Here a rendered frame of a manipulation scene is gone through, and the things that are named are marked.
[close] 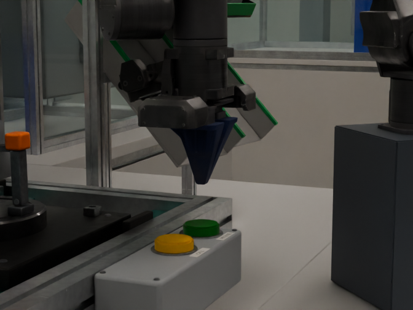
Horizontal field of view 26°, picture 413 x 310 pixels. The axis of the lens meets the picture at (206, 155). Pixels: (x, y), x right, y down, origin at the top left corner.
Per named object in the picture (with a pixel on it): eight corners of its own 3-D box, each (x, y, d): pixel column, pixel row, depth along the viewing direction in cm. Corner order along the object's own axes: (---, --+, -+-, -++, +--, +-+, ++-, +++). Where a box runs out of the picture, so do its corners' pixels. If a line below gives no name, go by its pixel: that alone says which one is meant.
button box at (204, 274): (242, 281, 101) (242, 227, 100) (160, 346, 81) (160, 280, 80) (185, 274, 103) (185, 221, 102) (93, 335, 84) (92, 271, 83)
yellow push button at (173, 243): (200, 254, 93) (200, 235, 92) (184, 264, 89) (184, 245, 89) (165, 250, 94) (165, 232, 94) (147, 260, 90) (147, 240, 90)
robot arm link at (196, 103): (257, 35, 102) (207, 35, 104) (191, 42, 85) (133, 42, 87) (257, 107, 103) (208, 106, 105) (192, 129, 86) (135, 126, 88)
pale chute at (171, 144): (227, 154, 133) (246, 135, 130) (176, 168, 122) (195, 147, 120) (119, 18, 140) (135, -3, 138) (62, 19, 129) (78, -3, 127)
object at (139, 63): (196, 47, 98) (142, 45, 100) (167, 49, 91) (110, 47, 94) (195, 103, 99) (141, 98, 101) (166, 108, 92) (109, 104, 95)
